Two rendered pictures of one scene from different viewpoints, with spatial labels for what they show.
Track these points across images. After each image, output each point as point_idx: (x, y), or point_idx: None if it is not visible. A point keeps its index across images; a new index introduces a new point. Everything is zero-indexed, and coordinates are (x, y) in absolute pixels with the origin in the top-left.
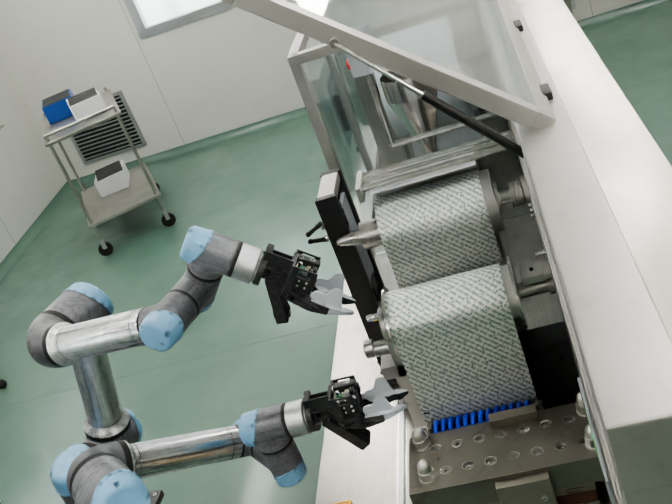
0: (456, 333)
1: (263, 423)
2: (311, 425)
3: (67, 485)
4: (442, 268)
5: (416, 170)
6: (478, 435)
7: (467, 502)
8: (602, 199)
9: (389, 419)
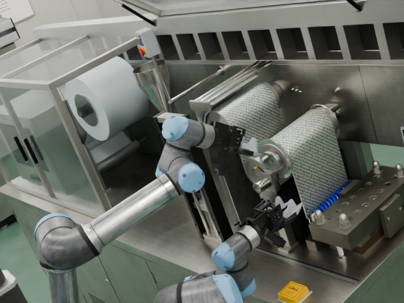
0: (314, 148)
1: (235, 245)
2: (262, 235)
3: None
4: (260, 140)
5: (231, 85)
6: (342, 203)
7: (369, 229)
8: None
9: (252, 254)
